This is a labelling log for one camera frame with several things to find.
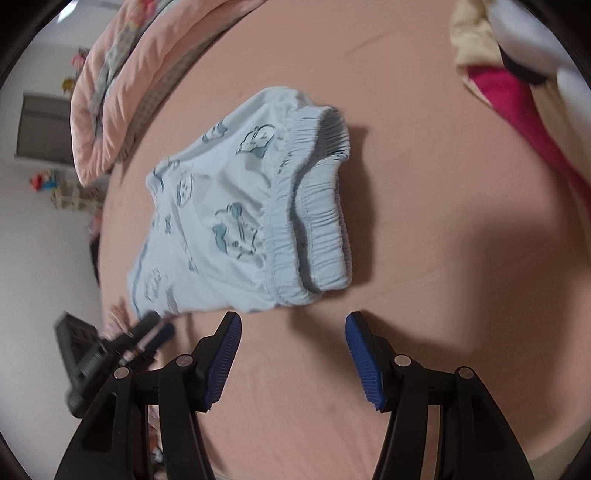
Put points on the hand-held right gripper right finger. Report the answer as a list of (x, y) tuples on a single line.
[(364, 364)]

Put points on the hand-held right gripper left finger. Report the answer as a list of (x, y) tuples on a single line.
[(224, 364)]

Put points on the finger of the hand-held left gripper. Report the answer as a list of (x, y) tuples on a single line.
[(159, 337), (144, 326)]

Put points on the light blue printed shorts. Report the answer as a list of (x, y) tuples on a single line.
[(221, 207)]

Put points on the pink printed pajama garment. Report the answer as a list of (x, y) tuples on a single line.
[(117, 318)]

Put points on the white shelf rack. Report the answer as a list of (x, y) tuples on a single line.
[(74, 197)]

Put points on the bed with pink sheet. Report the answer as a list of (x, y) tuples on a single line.
[(438, 230)]

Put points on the red and blue plush toy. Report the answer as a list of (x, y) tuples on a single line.
[(46, 181)]

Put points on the grey door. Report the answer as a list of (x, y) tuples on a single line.
[(46, 129)]

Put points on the folded pink quilt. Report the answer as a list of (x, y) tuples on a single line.
[(115, 92)]

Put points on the yellow ornament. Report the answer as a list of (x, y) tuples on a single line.
[(68, 85)]

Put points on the pink plush doll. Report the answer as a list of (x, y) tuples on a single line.
[(79, 56)]

